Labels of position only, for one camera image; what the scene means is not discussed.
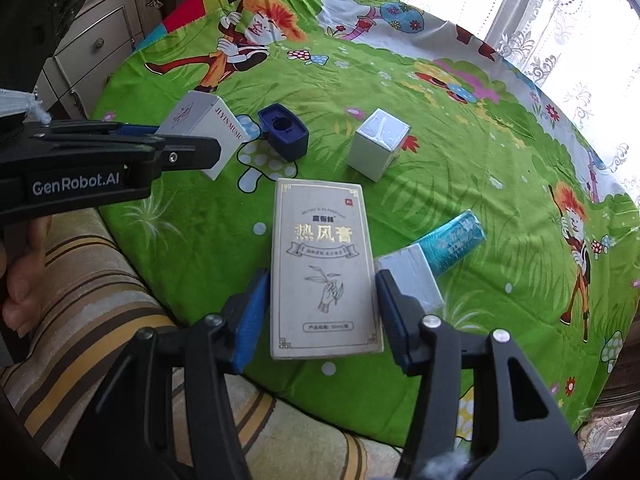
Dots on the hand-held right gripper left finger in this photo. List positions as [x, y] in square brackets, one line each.
[250, 315]

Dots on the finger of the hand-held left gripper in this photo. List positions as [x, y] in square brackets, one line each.
[135, 131]
[192, 154]

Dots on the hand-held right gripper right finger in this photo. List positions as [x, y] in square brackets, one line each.
[395, 310]

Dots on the white box with pink emblem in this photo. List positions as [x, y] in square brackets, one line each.
[210, 117]

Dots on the cream box with gold print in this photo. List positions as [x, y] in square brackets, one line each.
[322, 270]

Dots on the person's left hand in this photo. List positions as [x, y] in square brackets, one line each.
[20, 285]

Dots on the small grey-white taped box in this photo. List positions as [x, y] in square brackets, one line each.
[410, 275]

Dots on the teal packet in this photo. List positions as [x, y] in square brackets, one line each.
[452, 240]

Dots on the dark blue plastic case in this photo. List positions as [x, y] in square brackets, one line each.
[282, 132]

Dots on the cream cabinet with drawers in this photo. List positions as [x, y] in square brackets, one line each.
[95, 45]

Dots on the cartoon printed tablecloth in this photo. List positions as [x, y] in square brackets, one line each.
[450, 160]

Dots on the white cube box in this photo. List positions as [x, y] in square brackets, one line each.
[377, 145]

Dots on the white lace curtain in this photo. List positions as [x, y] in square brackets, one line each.
[565, 35]

